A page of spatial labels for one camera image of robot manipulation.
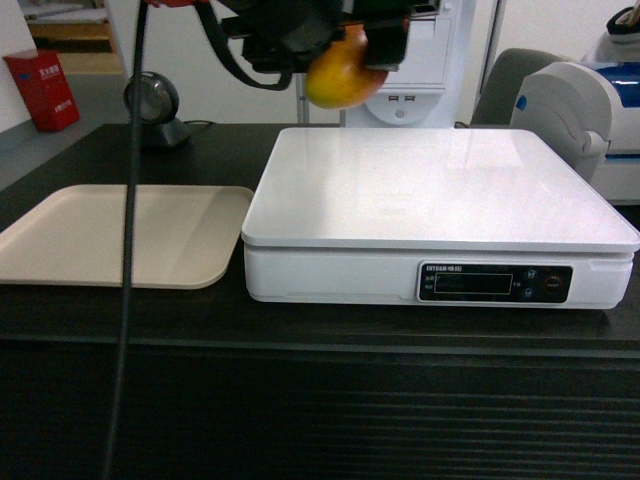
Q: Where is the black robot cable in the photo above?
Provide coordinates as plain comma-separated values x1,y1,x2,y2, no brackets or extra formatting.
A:
101,0,150,480

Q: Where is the white label printer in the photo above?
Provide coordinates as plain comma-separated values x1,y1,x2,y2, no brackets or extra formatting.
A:
510,62,620,181

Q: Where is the blue white machine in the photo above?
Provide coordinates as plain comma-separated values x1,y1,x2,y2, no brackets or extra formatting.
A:
581,5,639,205

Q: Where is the red yellow mango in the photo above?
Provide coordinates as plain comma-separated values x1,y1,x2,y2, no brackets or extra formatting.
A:
305,24,388,109

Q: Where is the white metal pole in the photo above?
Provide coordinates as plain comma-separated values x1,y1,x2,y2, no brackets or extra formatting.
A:
294,73,310,125

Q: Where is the black barcode scanner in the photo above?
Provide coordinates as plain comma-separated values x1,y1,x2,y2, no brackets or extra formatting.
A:
140,71,191,152

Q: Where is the grey chair back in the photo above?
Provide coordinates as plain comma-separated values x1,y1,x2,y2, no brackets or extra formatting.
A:
470,48,570,127

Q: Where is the beige plastic tray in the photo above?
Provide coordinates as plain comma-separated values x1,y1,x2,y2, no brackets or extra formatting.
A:
1,185,253,290

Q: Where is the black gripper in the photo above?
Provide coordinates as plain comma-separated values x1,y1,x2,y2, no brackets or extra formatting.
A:
212,0,438,74

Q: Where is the white checkout scale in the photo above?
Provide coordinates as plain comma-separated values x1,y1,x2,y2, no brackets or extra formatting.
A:
242,128,639,309

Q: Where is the red fire extinguisher box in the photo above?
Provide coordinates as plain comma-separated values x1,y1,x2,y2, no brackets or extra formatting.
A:
3,50,80,132

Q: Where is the white receipt printer kiosk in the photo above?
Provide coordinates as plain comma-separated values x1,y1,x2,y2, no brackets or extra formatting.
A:
340,1,476,128

